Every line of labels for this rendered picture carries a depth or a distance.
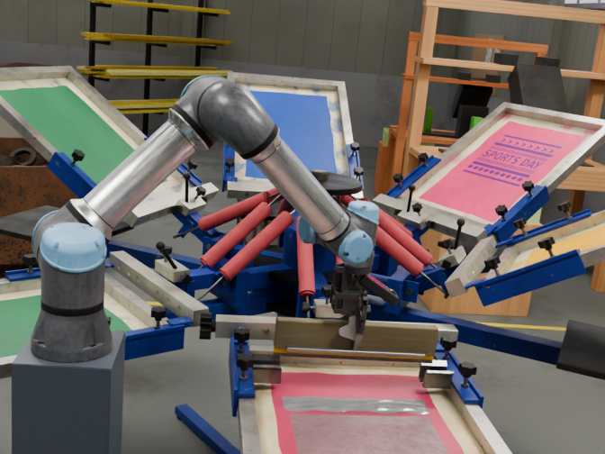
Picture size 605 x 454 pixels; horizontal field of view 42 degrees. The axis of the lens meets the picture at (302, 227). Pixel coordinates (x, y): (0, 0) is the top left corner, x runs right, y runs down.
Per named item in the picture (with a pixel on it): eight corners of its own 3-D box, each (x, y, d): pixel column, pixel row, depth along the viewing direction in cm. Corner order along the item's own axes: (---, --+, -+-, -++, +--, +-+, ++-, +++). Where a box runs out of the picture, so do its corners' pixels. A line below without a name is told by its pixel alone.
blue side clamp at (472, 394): (480, 422, 192) (483, 396, 190) (460, 422, 191) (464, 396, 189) (444, 368, 221) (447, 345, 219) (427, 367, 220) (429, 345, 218)
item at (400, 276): (447, 336, 247) (453, 300, 243) (195, 326, 236) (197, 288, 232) (389, 257, 325) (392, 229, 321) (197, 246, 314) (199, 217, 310)
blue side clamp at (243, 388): (253, 417, 184) (256, 390, 182) (231, 416, 183) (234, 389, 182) (247, 361, 213) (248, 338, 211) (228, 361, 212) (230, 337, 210)
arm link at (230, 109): (247, 75, 146) (389, 243, 169) (228, 68, 156) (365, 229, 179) (203, 117, 145) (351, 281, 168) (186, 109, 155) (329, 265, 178)
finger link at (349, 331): (335, 349, 192) (338, 312, 192) (358, 349, 193) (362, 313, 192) (338, 352, 189) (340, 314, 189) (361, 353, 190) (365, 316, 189)
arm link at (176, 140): (22, 258, 150) (230, 68, 156) (16, 236, 163) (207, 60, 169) (67, 297, 155) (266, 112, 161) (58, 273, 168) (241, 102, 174)
